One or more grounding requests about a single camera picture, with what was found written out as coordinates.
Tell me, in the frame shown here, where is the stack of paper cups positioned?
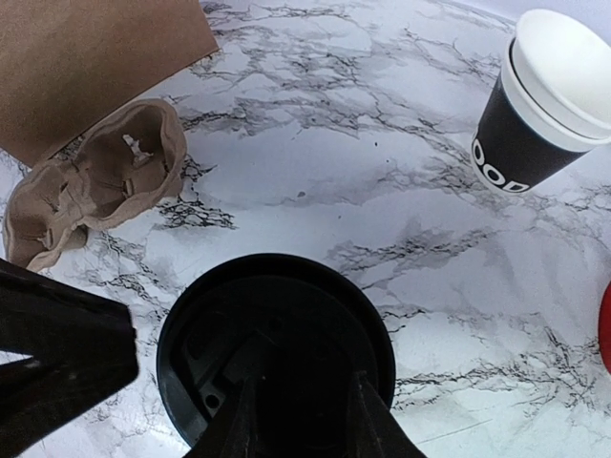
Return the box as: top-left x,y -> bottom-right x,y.
471,9 -> 610,195

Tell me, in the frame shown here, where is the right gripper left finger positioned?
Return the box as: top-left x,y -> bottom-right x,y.
188,372 -> 266,458

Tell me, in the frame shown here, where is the brown paper bag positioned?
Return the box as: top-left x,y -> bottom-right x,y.
1,1 -> 218,166

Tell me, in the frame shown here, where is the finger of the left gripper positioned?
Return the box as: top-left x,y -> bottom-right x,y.
1,261 -> 139,457

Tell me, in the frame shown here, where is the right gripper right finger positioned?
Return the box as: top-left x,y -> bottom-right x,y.
346,372 -> 426,458

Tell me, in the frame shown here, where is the cardboard cup carrier tray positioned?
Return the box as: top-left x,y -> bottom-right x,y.
3,99 -> 187,272

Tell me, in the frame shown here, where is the black plastic cup lid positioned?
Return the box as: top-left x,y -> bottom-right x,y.
157,254 -> 395,457

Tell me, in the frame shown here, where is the red cylindrical holder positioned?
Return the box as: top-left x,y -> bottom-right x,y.
598,283 -> 611,373

